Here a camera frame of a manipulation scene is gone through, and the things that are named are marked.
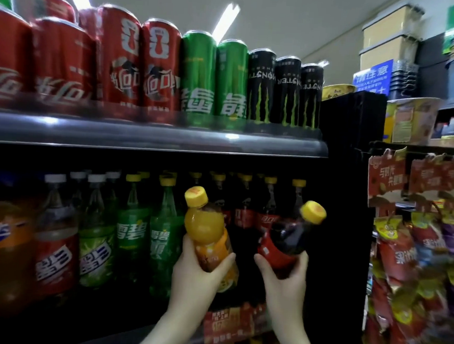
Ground yellow bowl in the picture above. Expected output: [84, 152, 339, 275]
[321, 82, 357, 104]

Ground row of grey capped jugs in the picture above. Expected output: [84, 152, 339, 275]
[430, 114, 454, 149]

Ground person's left hand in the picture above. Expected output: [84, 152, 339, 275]
[166, 234, 238, 324]

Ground black energy drink can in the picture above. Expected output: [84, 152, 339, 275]
[271, 54, 304, 128]
[297, 62, 326, 130]
[244, 47, 278, 126]

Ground person's right hand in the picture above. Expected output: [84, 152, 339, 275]
[249, 248, 310, 327]

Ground blue sign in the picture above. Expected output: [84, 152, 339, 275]
[351, 56, 395, 97]

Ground row of red soda cans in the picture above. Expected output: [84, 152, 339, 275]
[0, 0, 186, 123]

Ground stack of grey baskets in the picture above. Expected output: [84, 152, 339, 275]
[387, 59, 421, 102]

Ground hanging strips of red packets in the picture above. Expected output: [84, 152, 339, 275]
[356, 146, 454, 344]

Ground beige storage box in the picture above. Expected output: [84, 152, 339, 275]
[358, 32, 420, 74]
[360, 0, 426, 52]

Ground orange cartoon label bottle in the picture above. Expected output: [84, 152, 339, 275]
[178, 185, 245, 294]

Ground cola bottle yellow cap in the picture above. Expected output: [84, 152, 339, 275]
[255, 198, 328, 282]

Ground instant noodle pack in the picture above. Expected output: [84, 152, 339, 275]
[383, 94, 444, 147]

